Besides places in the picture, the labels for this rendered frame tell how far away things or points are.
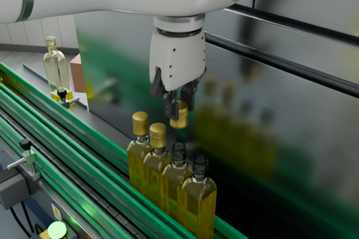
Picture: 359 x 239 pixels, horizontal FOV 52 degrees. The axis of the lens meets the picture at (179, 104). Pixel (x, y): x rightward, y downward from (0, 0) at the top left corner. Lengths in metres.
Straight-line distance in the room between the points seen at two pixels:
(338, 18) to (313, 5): 0.05
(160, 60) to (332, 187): 0.39
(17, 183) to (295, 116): 0.84
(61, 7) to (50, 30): 3.88
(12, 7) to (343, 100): 0.49
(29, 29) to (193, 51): 3.86
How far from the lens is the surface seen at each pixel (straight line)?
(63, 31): 4.25
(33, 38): 4.45
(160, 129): 0.77
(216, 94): 0.79
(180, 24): 0.58
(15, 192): 1.23
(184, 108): 0.69
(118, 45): 1.05
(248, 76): 0.72
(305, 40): 0.64
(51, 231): 1.03
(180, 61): 0.61
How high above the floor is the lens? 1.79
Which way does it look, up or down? 33 degrees down
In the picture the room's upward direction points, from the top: straight up
